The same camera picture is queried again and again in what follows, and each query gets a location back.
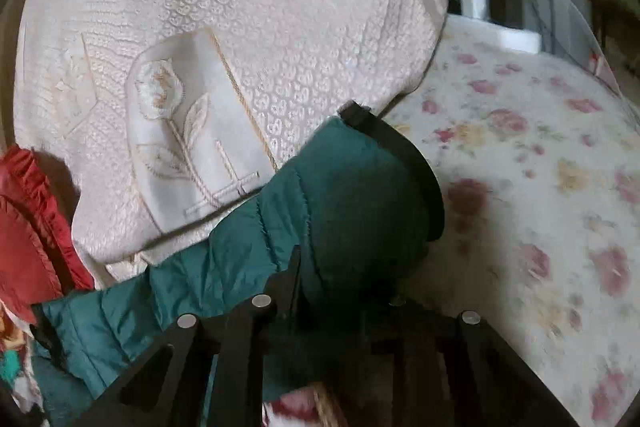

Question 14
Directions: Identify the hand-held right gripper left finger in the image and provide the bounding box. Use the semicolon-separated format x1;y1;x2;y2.
75;244;306;427

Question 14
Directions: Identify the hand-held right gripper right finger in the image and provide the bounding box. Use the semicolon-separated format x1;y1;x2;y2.
365;294;581;427

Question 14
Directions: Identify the teal puffer jacket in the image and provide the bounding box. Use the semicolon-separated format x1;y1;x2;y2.
30;102;446;408

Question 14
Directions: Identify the floral fleece blanket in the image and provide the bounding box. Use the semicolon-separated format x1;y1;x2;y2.
265;14;640;427

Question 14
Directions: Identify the cream embroidered bedspread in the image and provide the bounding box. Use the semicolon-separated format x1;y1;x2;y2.
12;0;448;293

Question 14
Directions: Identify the red ruffled pillow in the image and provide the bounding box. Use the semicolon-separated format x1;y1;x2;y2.
0;144;96;325

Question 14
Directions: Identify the red floral printed quilt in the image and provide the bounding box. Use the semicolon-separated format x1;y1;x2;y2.
0;297;51;418

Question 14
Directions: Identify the white power strip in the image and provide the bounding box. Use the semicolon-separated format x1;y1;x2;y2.
492;24;543;54

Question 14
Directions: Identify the clear curved plastic panel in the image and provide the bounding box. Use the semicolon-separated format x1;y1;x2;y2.
470;0;621;94

